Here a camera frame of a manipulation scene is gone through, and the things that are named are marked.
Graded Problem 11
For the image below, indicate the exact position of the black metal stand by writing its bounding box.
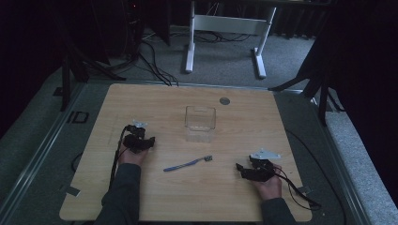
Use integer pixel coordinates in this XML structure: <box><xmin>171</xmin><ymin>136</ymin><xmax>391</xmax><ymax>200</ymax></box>
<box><xmin>52</xmin><ymin>27</ymin><xmax>128</xmax><ymax>113</ymax></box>
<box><xmin>268</xmin><ymin>59</ymin><xmax>345</xmax><ymax>128</ymax></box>

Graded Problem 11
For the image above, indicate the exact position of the bundle of black floor cables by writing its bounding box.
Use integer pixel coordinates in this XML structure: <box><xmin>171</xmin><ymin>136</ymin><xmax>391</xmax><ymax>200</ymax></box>
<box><xmin>137</xmin><ymin>29</ymin><xmax>253</xmax><ymax>87</ymax></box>

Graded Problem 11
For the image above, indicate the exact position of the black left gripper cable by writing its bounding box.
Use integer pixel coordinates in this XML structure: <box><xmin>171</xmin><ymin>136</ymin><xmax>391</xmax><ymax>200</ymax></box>
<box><xmin>108</xmin><ymin>125</ymin><xmax>130</xmax><ymax>189</ymax></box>

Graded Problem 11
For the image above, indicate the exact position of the black cable loop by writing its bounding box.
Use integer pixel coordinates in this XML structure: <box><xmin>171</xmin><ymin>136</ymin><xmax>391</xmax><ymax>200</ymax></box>
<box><xmin>70</xmin><ymin>151</ymin><xmax>84</xmax><ymax>173</ymax></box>

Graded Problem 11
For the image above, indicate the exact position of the blue toothbrush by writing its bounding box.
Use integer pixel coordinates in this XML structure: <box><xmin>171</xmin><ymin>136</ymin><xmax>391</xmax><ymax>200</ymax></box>
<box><xmin>162</xmin><ymin>155</ymin><xmax>213</xmax><ymax>173</ymax></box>

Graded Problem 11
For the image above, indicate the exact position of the white metal table frame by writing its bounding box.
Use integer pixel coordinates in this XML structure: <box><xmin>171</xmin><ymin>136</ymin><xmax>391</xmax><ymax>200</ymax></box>
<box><xmin>184</xmin><ymin>0</ymin><xmax>278</xmax><ymax>80</ymax></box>

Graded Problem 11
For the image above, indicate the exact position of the person's right hand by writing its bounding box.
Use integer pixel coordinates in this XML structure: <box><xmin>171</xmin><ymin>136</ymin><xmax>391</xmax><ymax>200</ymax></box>
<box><xmin>250</xmin><ymin>164</ymin><xmax>283</xmax><ymax>202</ymax></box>

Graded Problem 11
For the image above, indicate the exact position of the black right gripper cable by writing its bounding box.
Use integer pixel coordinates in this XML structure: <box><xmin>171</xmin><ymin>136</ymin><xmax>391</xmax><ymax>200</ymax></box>
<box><xmin>273</xmin><ymin>166</ymin><xmax>323</xmax><ymax>211</ymax></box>

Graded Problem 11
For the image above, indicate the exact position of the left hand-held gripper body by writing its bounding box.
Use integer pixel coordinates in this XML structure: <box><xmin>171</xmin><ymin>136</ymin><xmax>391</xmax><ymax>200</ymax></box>
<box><xmin>123</xmin><ymin>119</ymin><xmax>148</xmax><ymax>155</ymax></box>

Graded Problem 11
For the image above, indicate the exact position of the person's left hand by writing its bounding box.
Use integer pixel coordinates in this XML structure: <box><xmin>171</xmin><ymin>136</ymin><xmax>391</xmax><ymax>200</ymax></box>
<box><xmin>117</xmin><ymin>147</ymin><xmax>150</xmax><ymax>167</ymax></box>

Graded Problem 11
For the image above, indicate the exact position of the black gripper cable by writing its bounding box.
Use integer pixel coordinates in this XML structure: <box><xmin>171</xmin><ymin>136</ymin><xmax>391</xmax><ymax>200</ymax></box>
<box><xmin>273</xmin><ymin>166</ymin><xmax>323</xmax><ymax>211</ymax></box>
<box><xmin>108</xmin><ymin>125</ymin><xmax>130</xmax><ymax>189</ymax></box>

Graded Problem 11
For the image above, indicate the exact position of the long black cable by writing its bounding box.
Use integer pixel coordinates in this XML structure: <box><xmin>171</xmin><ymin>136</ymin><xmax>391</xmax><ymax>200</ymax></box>
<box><xmin>284</xmin><ymin>128</ymin><xmax>347</xmax><ymax>225</ymax></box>

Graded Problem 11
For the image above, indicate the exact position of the dark equipment tower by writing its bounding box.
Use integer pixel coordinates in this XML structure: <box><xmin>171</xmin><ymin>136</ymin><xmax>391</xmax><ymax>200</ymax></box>
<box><xmin>120</xmin><ymin>0</ymin><xmax>146</xmax><ymax>60</ymax></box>

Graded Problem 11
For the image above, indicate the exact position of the clear plastic container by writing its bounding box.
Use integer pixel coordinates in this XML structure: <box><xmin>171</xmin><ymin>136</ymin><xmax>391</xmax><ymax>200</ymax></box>
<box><xmin>183</xmin><ymin>105</ymin><xmax>217</xmax><ymax>143</ymax></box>

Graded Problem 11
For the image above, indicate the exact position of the black rectangular bracket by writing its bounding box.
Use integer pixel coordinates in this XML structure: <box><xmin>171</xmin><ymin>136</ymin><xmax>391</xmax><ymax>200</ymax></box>
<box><xmin>66</xmin><ymin>110</ymin><xmax>90</xmax><ymax>125</ymax></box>

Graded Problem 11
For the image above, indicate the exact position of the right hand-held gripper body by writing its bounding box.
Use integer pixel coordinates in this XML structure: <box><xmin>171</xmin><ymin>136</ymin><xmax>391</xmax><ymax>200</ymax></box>
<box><xmin>245</xmin><ymin>148</ymin><xmax>282</xmax><ymax>183</ymax></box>

